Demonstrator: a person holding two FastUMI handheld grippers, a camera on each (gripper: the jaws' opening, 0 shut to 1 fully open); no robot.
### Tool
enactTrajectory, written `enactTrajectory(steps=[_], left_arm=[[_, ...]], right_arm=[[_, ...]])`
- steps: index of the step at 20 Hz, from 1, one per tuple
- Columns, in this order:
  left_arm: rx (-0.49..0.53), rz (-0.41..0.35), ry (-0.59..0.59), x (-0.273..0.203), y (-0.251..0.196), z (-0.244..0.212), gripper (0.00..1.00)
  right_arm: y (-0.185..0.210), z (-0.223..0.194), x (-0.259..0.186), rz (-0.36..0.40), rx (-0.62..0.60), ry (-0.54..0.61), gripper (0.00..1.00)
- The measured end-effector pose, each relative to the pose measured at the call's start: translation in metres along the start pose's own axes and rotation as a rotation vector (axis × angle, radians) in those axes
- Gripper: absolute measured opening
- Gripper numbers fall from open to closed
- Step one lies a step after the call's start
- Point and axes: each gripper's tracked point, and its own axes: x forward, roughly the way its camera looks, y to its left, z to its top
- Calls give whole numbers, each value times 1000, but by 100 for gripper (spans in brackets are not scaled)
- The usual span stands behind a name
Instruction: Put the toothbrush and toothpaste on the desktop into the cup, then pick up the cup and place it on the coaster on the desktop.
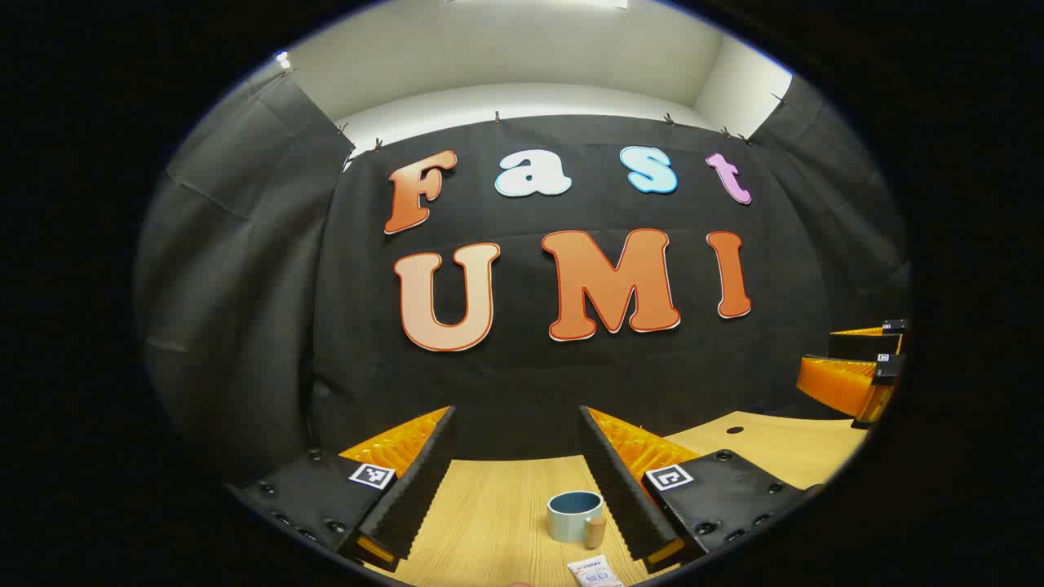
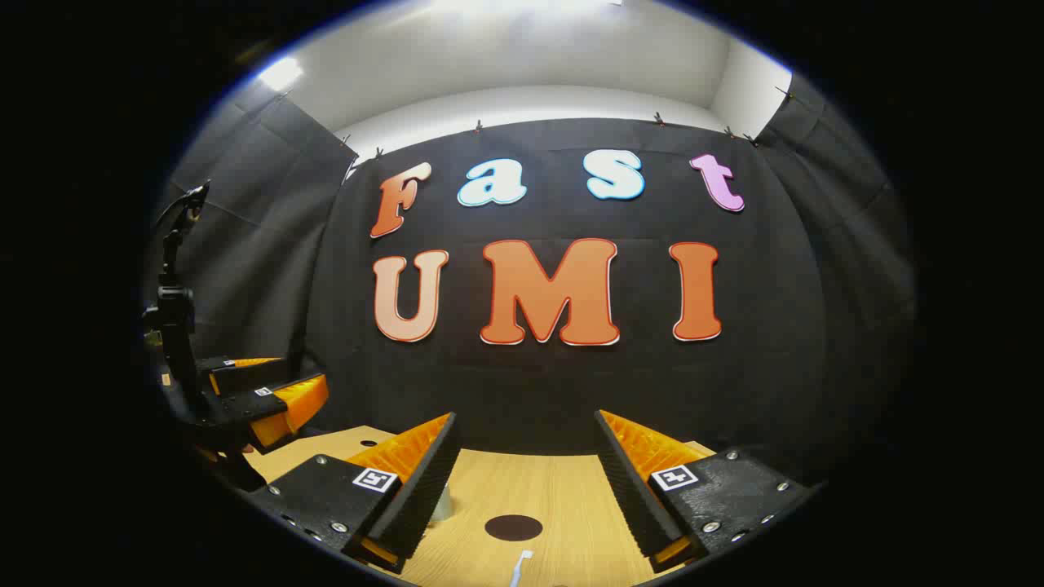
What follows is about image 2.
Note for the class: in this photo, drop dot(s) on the dark brown round coaster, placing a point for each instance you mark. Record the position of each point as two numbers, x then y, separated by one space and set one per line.
514 527

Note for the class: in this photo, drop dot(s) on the bright ceiling light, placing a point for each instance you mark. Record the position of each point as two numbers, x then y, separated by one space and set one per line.
280 73

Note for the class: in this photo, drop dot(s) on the white toothbrush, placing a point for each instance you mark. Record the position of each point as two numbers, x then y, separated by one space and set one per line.
520 564

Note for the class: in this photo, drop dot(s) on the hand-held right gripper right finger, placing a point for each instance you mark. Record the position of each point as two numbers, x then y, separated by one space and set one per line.
632 497

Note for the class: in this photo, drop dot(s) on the black backdrop cloth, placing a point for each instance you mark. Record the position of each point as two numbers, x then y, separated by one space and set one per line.
530 383

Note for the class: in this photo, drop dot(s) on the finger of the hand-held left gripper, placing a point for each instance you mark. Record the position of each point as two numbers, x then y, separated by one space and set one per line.
245 375
277 412

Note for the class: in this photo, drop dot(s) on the wooden desktop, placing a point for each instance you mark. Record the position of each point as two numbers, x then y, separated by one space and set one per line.
563 489

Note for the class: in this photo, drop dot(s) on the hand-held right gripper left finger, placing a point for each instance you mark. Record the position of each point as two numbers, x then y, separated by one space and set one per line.
428 489

